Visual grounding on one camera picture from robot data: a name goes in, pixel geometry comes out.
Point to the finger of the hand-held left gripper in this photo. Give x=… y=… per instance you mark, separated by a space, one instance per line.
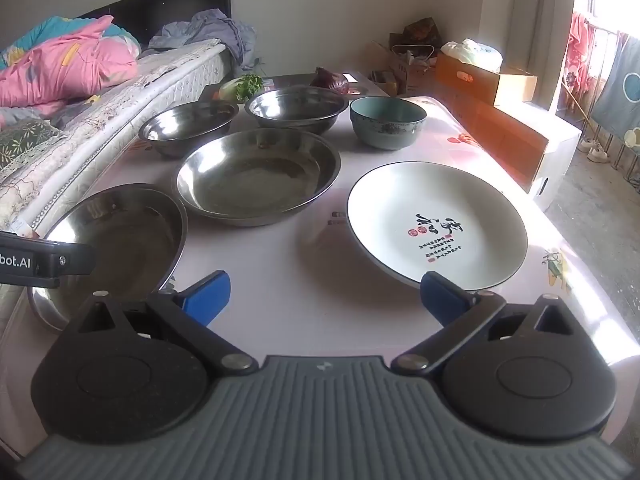
x=67 y=260

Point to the white quilted mattress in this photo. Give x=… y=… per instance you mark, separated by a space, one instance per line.
x=115 y=97

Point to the large white orange box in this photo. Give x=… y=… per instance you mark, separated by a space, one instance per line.
x=530 y=145

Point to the grey-blue clothes pile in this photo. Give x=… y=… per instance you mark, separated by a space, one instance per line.
x=210 y=32

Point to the blue hanging cloth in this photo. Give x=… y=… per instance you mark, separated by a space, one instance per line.
x=617 y=85

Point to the white plastic bag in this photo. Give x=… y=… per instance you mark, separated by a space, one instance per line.
x=472 y=52

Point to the red hanging garment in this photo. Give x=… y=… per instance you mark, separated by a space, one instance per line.
x=580 y=57

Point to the open brown cardboard box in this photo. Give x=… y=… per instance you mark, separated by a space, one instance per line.
x=400 y=72

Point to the large shallow steel plate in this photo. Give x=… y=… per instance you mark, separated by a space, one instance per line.
x=117 y=240

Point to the teal ceramic bowl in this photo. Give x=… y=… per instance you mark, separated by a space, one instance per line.
x=387 y=127

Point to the metal drying rack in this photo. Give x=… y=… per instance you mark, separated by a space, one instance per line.
x=622 y=160

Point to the dark snack bag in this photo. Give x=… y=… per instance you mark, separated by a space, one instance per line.
x=422 y=32

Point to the pink patterned quilt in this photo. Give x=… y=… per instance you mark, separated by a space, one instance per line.
x=65 y=67

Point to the green leaf-print pillow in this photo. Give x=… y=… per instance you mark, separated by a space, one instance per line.
x=22 y=142

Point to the purple cabbage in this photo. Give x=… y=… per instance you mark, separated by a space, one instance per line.
x=331 y=81

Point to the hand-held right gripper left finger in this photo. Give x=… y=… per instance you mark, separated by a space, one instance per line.
x=206 y=296

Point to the black bed headboard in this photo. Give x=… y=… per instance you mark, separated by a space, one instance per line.
x=165 y=10

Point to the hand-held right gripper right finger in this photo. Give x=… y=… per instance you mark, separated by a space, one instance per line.
x=442 y=300

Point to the grey curtain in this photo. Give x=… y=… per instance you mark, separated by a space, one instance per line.
x=552 y=30

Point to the deep steel plate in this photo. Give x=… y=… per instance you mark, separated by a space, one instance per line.
x=255 y=180

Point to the green leafy cabbage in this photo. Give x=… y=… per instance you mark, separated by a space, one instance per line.
x=242 y=87

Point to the orange cardboard box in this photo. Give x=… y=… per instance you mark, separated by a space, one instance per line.
x=475 y=80

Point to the small steel bowl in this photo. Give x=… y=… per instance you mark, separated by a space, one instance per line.
x=185 y=125

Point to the wide steel bowl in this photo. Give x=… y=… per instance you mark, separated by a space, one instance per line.
x=295 y=110

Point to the white shoes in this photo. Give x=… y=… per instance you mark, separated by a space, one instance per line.
x=595 y=151

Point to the white mattress label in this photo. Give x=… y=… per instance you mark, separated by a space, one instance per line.
x=22 y=227

